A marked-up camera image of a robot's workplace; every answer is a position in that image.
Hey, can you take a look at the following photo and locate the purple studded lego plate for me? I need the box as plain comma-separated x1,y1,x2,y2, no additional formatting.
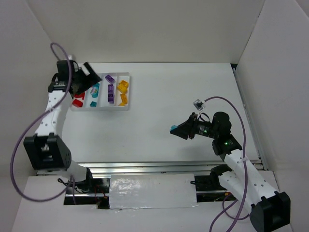
108,84,114,93

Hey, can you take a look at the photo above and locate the red sloped lego brick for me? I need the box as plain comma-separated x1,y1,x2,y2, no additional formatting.
74,92,85,99

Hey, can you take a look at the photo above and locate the purple rounded lego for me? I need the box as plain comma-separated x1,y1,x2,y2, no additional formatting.
108,93,115,104

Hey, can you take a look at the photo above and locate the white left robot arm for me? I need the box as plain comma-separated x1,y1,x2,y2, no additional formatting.
23,60,102,188

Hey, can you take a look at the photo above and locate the teal round printed lego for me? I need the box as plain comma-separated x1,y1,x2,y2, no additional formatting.
90,83,100,98

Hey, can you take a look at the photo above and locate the small teal lego cube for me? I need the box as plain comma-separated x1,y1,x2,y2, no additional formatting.
170,125,178,131

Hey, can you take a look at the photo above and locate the yellow red blue lego cluster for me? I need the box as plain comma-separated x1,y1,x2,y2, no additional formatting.
72,99,83,108

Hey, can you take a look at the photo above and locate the yellow lego brick in tray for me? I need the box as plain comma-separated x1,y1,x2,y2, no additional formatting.
120,94,127,104

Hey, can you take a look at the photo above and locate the small teal square lego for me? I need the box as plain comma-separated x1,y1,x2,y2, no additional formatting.
90,101,97,107

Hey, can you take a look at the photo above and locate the white divided sorting tray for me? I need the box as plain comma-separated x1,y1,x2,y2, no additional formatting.
70,72,130,111

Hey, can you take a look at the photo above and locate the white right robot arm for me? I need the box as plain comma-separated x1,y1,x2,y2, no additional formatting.
170,112,291,232

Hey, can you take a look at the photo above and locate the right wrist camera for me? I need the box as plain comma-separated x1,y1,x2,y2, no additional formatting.
193,99,205,112

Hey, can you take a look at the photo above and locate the yellow round printed lego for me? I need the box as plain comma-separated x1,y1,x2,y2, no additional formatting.
117,84,127,94

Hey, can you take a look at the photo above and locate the aluminium front rail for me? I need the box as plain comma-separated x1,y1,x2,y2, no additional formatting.
79,161,222,177

